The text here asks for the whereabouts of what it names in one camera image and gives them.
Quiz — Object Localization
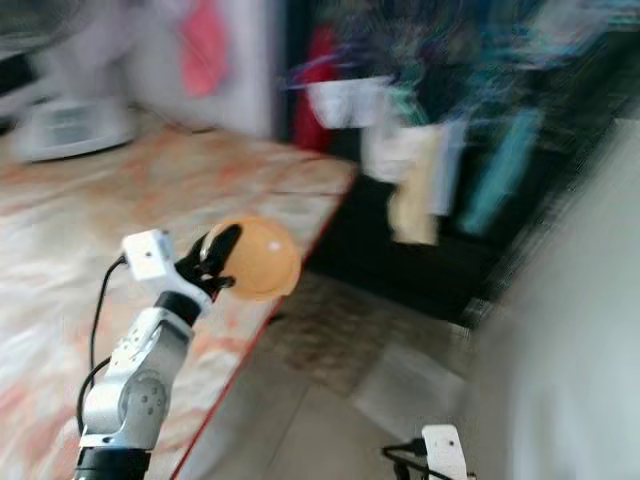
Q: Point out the brown floor mat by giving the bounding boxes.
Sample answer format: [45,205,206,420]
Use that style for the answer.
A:
[265,275,476,396]

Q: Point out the white desk fan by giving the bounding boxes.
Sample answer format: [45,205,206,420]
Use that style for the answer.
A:
[0,0,191,164]

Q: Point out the orange plastic ball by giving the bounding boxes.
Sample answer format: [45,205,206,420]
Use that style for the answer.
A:
[208,215,303,303]

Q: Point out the white box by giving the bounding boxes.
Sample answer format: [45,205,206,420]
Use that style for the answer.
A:
[308,76,396,129]

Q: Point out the orange white marbled table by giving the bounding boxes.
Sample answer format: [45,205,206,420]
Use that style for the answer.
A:
[0,120,361,480]

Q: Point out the beige packet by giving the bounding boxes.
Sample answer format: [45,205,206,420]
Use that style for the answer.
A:
[388,125,446,246]

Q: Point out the teal packet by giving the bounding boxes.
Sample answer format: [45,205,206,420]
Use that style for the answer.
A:
[458,108,546,236]

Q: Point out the white packet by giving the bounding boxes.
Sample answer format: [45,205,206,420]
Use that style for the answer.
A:
[363,122,421,183]

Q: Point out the pink hanging cloth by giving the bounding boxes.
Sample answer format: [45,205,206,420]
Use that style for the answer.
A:
[180,0,231,99]

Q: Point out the red tall item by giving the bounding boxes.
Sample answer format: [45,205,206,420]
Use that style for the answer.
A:
[292,25,346,153]

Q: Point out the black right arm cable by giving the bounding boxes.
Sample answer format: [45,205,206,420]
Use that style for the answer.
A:
[380,440,429,480]

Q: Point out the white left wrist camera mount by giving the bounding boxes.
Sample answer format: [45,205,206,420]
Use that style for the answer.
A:
[120,228,183,286]

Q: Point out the dark shelf unit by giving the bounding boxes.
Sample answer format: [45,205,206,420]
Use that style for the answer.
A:
[280,0,640,321]

